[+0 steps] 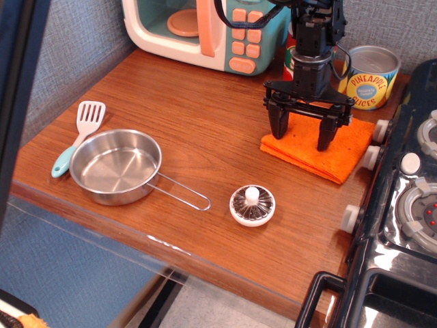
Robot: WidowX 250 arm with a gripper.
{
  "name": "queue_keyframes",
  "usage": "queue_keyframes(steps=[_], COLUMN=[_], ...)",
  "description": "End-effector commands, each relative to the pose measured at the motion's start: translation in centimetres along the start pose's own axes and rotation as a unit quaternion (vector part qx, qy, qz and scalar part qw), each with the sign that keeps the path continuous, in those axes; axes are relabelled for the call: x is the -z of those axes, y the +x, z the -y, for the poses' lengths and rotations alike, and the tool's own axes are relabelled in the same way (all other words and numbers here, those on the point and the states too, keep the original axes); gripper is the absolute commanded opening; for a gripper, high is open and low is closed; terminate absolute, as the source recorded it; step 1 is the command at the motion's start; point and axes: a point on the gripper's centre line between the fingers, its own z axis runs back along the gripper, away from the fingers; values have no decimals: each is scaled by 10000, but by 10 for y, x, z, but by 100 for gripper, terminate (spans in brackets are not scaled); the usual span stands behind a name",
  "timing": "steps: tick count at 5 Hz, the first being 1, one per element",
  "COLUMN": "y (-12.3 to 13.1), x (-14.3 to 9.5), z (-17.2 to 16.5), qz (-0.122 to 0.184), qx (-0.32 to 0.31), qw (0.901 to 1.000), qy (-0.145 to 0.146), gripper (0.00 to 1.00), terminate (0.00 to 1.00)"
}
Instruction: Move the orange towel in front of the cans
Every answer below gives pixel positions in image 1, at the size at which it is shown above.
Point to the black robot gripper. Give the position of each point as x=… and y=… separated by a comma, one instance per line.
x=309, y=93

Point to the orange towel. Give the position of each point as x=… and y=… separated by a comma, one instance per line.
x=299, y=147

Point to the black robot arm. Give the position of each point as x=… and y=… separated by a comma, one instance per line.
x=317, y=28

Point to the tomato sauce can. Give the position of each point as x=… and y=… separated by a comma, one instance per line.
x=290, y=45

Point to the white stove knob middle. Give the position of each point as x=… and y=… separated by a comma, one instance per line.
x=371, y=156

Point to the white stove knob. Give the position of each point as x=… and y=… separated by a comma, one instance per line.
x=380, y=130
x=371, y=156
x=350, y=216

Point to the white stove knob rear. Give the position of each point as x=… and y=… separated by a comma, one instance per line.
x=380, y=130

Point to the pineapple slices can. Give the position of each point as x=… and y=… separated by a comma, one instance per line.
x=372, y=72

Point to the white stove knob front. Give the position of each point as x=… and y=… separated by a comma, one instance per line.
x=350, y=216

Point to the teal toy microwave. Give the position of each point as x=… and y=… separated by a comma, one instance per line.
x=240, y=51

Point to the orange plate in microwave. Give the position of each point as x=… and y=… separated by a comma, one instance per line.
x=183, y=23

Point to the black toy stove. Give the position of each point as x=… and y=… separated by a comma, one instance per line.
x=391, y=262

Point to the steel frying pan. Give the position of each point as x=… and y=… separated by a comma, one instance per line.
x=121, y=166

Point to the black oven door handle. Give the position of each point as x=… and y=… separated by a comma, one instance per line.
x=321, y=281

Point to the white spatula teal handle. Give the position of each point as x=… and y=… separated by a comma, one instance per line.
x=90, y=115

